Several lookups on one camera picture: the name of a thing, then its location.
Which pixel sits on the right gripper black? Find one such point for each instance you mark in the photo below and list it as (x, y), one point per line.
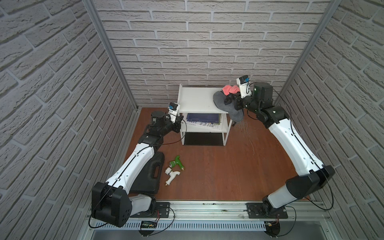
(238, 99)

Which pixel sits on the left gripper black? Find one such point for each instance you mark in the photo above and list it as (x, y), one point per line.
(177, 122)

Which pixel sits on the pink and grey cloth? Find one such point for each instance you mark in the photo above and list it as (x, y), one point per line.
(219, 97)

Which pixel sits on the white two-tier bookshelf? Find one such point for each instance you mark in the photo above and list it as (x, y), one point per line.
(198, 100)

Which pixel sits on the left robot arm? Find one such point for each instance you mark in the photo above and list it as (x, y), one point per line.
(111, 202)

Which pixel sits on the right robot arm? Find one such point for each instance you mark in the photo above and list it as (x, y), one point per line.
(312, 174)

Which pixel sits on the green toy drill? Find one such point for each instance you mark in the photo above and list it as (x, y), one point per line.
(176, 162)

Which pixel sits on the dark blue book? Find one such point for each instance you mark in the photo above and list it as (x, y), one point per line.
(203, 118)

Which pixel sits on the white paper under book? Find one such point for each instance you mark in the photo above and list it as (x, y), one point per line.
(215, 127)

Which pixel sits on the white plastic faucet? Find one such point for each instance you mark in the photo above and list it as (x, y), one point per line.
(172, 174)

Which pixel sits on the black plastic tool case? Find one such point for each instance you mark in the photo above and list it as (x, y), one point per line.
(148, 180)

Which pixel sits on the small green circuit board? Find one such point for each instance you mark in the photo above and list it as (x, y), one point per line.
(148, 225)

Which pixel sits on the round black connector puck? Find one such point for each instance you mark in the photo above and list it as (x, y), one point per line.
(272, 229)

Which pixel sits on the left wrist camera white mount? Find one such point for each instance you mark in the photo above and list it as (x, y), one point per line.
(173, 108)

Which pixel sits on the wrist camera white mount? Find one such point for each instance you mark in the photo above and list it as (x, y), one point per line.
(173, 108)
(243, 83)

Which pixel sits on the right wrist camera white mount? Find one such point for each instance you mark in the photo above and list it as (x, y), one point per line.
(243, 83)

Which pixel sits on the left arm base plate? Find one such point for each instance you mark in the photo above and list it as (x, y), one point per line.
(158, 210)

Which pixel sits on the aluminium front rail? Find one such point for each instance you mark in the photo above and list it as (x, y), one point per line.
(231, 211)

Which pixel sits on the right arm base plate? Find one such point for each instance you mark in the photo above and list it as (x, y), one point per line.
(264, 211)

